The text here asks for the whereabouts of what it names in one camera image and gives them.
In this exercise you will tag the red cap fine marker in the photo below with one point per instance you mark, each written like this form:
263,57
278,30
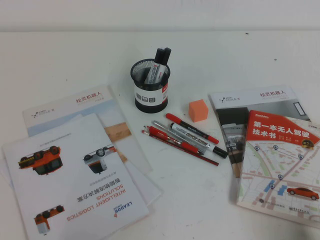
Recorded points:
192,128

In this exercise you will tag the silver pen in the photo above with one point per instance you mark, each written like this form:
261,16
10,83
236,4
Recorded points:
160,125

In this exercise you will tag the white whiteboard marker black cap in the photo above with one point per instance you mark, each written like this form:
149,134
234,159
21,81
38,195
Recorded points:
192,136

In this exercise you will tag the AgileX brochure with sky print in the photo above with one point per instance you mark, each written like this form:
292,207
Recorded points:
62,107

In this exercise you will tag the LEADOR logistics brochure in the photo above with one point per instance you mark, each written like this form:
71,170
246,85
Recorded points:
75,155

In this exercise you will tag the orange foam cube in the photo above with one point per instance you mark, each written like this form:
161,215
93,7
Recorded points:
198,111

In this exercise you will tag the red retractable pen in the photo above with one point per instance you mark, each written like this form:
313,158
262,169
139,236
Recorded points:
160,133

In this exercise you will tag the black mesh pen holder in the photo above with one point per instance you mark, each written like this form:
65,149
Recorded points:
147,96

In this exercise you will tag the red pencil with eraser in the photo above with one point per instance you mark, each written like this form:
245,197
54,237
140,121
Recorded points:
207,159

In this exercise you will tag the red self-driving book with map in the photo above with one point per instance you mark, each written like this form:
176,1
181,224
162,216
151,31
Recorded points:
270,162

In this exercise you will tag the AgileX brochure with room photo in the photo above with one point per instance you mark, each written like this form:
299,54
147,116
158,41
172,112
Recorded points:
232,117

